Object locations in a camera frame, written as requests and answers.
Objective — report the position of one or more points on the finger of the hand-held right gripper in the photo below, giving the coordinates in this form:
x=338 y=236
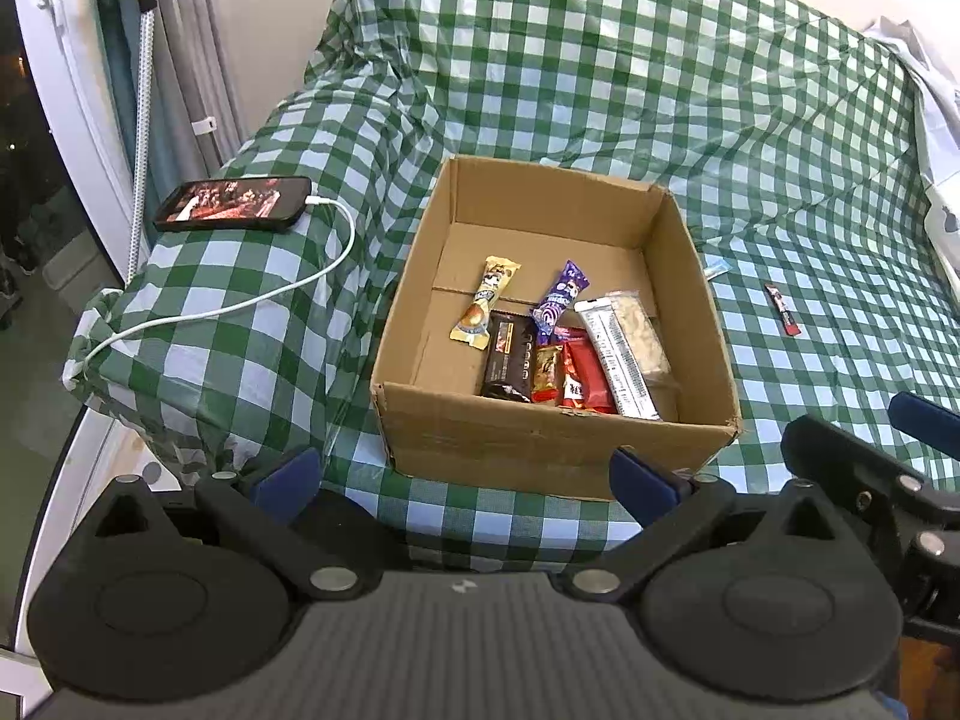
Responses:
x=840 y=454
x=926 y=420

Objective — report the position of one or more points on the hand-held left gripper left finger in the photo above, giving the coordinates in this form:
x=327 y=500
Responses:
x=289 y=481

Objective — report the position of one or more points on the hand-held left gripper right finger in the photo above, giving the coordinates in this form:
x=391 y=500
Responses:
x=643 y=486

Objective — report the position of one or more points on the red snack packet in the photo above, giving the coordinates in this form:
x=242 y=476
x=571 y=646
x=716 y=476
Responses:
x=589 y=382

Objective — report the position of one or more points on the cardboard box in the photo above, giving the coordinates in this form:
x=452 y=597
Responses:
x=525 y=442

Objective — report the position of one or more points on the silver stick packet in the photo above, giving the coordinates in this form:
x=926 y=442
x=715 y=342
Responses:
x=619 y=360

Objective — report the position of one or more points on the small orange snack packet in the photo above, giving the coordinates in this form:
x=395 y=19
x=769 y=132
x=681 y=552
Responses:
x=547 y=375

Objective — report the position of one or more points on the clear nut packet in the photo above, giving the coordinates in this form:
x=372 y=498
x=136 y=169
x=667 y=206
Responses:
x=645 y=330

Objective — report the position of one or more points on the dark brown snack packet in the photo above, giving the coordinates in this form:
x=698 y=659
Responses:
x=510 y=356

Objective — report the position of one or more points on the purple snack packet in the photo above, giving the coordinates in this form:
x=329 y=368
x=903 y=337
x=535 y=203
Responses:
x=559 y=300

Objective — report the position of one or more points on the yellow snack packet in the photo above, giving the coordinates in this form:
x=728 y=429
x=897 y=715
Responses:
x=487 y=300

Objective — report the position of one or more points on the slim red white packet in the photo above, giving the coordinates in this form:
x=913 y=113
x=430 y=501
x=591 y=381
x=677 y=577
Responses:
x=781 y=307

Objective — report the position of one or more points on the small clear blue packet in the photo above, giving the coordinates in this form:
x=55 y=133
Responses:
x=716 y=268

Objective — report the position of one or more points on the black smartphone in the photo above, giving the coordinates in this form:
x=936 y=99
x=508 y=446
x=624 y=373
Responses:
x=232 y=202

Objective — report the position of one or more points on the green checkered cloth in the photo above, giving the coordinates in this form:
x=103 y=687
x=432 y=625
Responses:
x=570 y=75

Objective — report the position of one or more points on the grey curtain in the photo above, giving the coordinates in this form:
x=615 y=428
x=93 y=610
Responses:
x=195 y=52

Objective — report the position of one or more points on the white window frame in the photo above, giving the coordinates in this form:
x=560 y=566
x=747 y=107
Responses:
x=75 y=90

